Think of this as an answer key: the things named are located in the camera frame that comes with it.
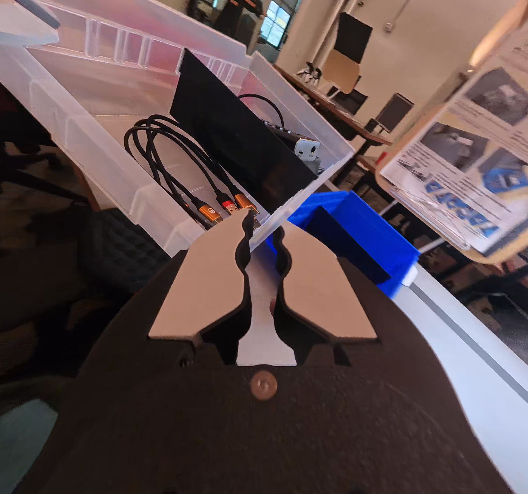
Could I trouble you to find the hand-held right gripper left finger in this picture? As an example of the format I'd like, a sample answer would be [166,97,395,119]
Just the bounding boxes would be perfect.
[148,209,254,364]

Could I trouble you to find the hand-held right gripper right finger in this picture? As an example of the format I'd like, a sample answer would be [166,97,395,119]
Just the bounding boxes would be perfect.
[273,221,378,366]

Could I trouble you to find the blue plastic bin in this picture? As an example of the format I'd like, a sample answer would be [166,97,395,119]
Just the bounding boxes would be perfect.
[266,190,420,298]

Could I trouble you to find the large black USB hub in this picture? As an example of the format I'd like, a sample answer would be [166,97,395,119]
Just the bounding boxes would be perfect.
[264,120,321,173]

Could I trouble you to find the clear plastic bin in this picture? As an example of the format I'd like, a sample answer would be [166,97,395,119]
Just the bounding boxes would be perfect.
[0,0,61,47]
[0,0,355,255]

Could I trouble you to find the thin black cable with strap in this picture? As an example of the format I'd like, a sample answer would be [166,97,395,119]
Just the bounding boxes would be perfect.
[238,94,286,129]

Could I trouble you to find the black divider of blue bin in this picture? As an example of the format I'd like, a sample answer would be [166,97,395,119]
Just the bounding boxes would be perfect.
[305,207,390,284]

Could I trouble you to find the black divider of clear bin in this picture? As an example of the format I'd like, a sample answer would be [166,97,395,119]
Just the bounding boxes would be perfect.
[170,48,318,201]

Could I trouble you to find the wooden side table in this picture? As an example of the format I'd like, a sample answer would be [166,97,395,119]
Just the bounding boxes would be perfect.
[274,65,392,148]

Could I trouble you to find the dark desk monitor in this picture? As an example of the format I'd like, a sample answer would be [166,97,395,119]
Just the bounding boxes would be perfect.
[367,93,414,132]

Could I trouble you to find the shiny metal tools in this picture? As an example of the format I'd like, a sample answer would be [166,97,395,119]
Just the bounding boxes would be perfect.
[297,62,324,83]

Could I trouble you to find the window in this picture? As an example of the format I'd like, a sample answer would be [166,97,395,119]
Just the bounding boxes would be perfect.
[261,1,293,48]

